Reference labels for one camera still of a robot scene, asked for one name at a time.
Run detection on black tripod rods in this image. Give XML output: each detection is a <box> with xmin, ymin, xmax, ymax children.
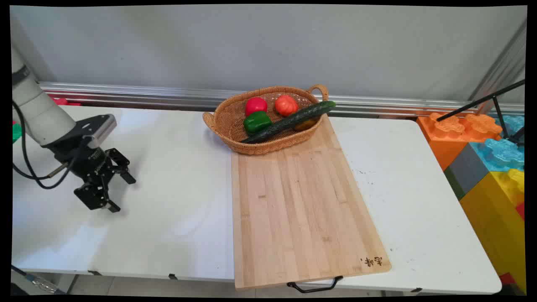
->
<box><xmin>436</xmin><ymin>80</ymin><xmax>526</xmax><ymax>146</ymax></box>

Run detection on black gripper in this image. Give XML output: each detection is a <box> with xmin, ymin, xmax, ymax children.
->
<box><xmin>54</xmin><ymin>138</ymin><xmax>136</xmax><ymax>213</ymax></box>

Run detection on black metal board handle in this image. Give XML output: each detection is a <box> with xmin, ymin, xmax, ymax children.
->
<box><xmin>287</xmin><ymin>276</ymin><xmax>344</xmax><ymax>293</ymax></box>

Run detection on aluminium rail along wall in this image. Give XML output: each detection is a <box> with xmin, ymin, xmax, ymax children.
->
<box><xmin>38</xmin><ymin>82</ymin><xmax>525</xmax><ymax>118</ymax></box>

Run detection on big yellow building block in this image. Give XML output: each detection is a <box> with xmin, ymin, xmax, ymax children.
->
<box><xmin>459</xmin><ymin>169</ymin><xmax>526</xmax><ymax>291</ymax></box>

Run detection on woven wicker basket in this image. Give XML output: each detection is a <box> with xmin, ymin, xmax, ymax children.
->
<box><xmin>203</xmin><ymin>84</ymin><xmax>329</xmax><ymax>156</ymax></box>

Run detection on green toy bell pepper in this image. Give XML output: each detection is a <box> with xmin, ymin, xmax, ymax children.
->
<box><xmin>243</xmin><ymin>111</ymin><xmax>272</xmax><ymax>135</ymax></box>

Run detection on orange-red toy tomato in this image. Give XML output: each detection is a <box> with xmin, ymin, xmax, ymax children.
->
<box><xmin>275</xmin><ymin>95</ymin><xmax>299</xmax><ymax>117</ymax></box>

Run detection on red toy bell pepper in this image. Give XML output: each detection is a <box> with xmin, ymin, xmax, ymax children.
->
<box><xmin>245</xmin><ymin>97</ymin><xmax>268</xmax><ymax>117</ymax></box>

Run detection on big blue building block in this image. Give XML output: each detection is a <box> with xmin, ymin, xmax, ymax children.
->
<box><xmin>469</xmin><ymin>114</ymin><xmax>526</xmax><ymax>172</ymax></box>

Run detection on long green toy cucumber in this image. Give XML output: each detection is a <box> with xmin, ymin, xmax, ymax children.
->
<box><xmin>240</xmin><ymin>100</ymin><xmax>336</xmax><ymax>144</ymax></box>

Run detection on bamboo cutting board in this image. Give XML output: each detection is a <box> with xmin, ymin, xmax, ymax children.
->
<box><xmin>231</xmin><ymin>115</ymin><xmax>392</xmax><ymax>291</ymax></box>

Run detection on big orange building block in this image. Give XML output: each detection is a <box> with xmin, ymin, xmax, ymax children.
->
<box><xmin>417</xmin><ymin>112</ymin><xmax>503</xmax><ymax>172</ymax></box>

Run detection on black cable with metal connector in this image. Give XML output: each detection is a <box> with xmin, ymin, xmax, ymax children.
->
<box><xmin>12</xmin><ymin>265</ymin><xmax>64</xmax><ymax>294</ymax></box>

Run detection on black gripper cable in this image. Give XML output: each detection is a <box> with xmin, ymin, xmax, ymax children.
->
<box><xmin>12</xmin><ymin>101</ymin><xmax>77</xmax><ymax>190</ymax></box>

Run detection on big grey building block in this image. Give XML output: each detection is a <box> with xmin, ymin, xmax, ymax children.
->
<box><xmin>444</xmin><ymin>143</ymin><xmax>489</xmax><ymax>201</ymax></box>

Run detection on slanted aluminium post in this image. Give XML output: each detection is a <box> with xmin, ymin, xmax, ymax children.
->
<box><xmin>468</xmin><ymin>21</ymin><xmax>527</xmax><ymax>114</ymax></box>

